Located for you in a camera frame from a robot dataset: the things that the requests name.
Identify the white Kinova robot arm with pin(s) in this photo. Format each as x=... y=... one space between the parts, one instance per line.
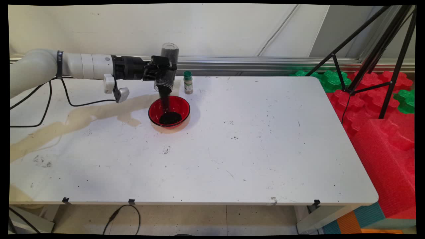
x=83 y=66

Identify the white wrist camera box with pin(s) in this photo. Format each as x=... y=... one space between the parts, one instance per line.
x=109 y=83

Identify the red bowl with black rim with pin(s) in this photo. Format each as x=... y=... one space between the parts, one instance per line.
x=177 y=104

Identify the small green foam block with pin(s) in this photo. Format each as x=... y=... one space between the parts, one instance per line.
x=406 y=101

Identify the red interlocking foam blocks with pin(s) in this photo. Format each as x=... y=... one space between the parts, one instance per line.
x=365 y=106

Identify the black granule pile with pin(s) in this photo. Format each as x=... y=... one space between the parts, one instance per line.
x=170 y=118

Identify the clear jar with black granules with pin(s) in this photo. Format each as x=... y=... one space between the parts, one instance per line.
x=169 y=49

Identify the spice bottle with tan contents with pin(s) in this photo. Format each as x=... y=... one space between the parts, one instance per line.
x=188 y=84

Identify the teal foam mat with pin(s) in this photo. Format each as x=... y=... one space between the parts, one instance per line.
x=368 y=214

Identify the large green foam block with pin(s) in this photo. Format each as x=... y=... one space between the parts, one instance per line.
x=328 y=83

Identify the black tripod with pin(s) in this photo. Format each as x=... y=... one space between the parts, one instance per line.
x=378 y=49

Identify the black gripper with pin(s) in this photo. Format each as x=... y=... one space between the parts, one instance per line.
x=129 y=68

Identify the large red foam block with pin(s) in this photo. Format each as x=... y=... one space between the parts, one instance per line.
x=385 y=166

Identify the aluminium rail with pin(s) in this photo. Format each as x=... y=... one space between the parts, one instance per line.
x=232 y=61

